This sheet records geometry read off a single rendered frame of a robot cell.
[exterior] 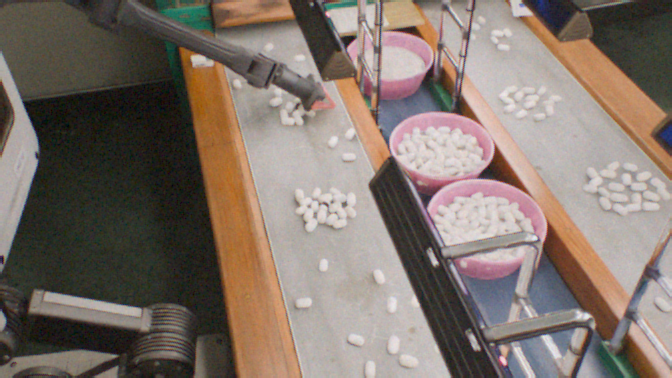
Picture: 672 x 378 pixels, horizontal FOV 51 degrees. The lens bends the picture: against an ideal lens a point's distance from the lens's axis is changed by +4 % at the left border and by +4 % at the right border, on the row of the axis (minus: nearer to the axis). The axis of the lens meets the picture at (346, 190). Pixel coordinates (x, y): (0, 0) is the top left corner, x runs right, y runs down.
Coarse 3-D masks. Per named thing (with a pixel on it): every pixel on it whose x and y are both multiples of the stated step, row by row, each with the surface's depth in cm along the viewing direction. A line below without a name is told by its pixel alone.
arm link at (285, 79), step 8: (280, 64) 177; (280, 72) 175; (288, 72) 176; (296, 72) 179; (272, 80) 178; (280, 80) 175; (288, 80) 176; (296, 80) 178; (280, 88) 178; (288, 88) 178
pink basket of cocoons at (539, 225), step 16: (448, 192) 164; (464, 192) 166; (480, 192) 166; (496, 192) 165; (512, 192) 164; (432, 208) 160; (528, 208) 161; (544, 224) 154; (464, 272) 155; (480, 272) 152; (496, 272) 152
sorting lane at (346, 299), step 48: (288, 48) 214; (240, 96) 195; (288, 96) 196; (336, 96) 196; (288, 144) 180; (336, 144) 180; (288, 192) 166; (288, 240) 155; (336, 240) 155; (384, 240) 155; (288, 288) 145; (336, 288) 144; (384, 288) 144; (336, 336) 136; (384, 336) 136; (432, 336) 136
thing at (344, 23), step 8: (344, 8) 224; (352, 8) 225; (368, 8) 225; (336, 16) 221; (344, 16) 221; (352, 16) 221; (368, 16) 221; (384, 16) 221; (336, 24) 217; (344, 24) 217; (352, 24) 217; (384, 24) 217; (344, 32) 214
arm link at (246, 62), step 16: (128, 0) 155; (128, 16) 156; (144, 16) 158; (160, 16) 160; (112, 32) 158; (160, 32) 160; (176, 32) 161; (192, 32) 163; (192, 48) 164; (208, 48) 165; (224, 48) 167; (240, 48) 169; (224, 64) 168; (240, 64) 169; (256, 64) 171; (272, 64) 173; (256, 80) 173
